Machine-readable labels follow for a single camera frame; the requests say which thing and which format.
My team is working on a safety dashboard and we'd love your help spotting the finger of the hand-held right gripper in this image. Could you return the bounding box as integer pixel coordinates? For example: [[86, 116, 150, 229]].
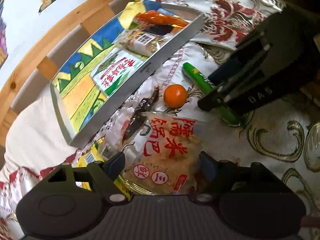
[[208, 28, 266, 86], [197, 43, 272, 112]]

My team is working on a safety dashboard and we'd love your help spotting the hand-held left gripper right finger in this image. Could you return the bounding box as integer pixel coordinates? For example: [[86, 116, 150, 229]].
[[193, 151, 292, 204]]

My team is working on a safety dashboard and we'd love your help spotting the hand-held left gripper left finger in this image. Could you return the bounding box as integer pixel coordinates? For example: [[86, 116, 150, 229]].
[[30, 151, 132, 204]]

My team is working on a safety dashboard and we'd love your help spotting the yellow snack packet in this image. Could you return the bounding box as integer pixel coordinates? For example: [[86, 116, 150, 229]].
[[84, 140, 133, 201]]

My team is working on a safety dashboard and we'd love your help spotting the green tube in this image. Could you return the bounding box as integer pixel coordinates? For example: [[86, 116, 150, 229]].
[[182, 62, 241, 126]]

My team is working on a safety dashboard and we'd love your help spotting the clear rice cracker packet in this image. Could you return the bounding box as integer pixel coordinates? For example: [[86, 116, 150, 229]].
[[119, 111, 209, 196]]

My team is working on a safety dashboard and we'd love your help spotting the clear dark dried-snack packet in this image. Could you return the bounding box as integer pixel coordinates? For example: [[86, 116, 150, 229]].
[[107, 85, 161, 152]]

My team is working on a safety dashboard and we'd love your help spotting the grey shallow box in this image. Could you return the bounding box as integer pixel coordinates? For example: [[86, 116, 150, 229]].
[[49, 2, 206, 148]]

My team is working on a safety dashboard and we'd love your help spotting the orange snack packet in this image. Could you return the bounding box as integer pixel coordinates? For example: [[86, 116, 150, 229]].
[[134, 10, 190, 30]]

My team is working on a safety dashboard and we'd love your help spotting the clear white-label cookie packet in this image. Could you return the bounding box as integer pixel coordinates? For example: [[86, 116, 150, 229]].
[[117, 29, 173, 57]]

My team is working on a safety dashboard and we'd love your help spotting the white green snack packet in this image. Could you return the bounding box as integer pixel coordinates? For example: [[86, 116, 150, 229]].
[[89, 49, 148, 97]]

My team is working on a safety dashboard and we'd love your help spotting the tangerine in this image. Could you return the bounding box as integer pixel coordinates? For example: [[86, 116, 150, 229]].
[[163, 83, 188, 109]]

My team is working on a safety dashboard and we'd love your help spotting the floral satin blanket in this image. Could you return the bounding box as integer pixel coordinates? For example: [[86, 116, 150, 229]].
[[0, 0, 320, 240]]

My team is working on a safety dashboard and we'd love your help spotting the crayon landscape drawing sheet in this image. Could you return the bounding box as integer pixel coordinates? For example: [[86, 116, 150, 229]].
[[53, 0, 175, 136]]

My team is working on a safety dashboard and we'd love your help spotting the white pillow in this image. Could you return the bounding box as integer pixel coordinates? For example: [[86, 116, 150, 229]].
[[0, 90, 84, 179]]

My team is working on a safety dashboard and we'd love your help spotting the wooden bed rail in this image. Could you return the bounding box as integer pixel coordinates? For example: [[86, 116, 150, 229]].
[[0, 0, 134, 137]]

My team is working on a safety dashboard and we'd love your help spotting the yellow purple wave wall drawing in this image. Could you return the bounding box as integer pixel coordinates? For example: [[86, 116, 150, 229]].
[[0, 16, 8, 68]]

